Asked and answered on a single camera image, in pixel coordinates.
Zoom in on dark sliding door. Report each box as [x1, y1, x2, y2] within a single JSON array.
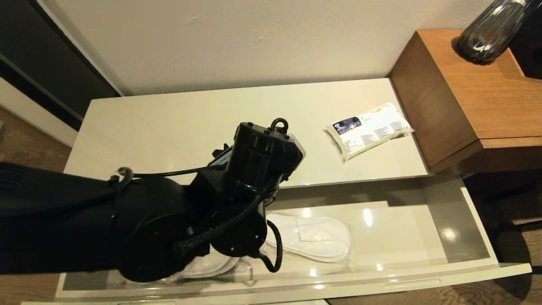
[[0, 0, 121, 132]]

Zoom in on white slippers in crinkled wrap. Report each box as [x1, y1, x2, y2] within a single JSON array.
[[167, 249, 254, 283]]

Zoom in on white tissue pack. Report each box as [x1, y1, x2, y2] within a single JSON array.
[[324, 102, 414, 163]]

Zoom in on cream white drawer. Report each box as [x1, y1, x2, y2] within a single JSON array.
[[21, 176, 532, 305]]

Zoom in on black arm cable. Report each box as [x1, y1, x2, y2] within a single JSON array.
[[110, 118, 289, 274]]

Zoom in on wooden side cabinet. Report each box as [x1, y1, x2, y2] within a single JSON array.
[[388, 29, 542, 174]]

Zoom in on white slippers with paper tag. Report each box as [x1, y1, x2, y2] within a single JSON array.
[[263, 211, 353, 267]]

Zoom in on dark glass vase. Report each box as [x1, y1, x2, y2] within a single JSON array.
[[456, 0, 530, 65]]

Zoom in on black box on desk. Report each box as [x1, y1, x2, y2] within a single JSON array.
[[508, 0, 542, 80]]

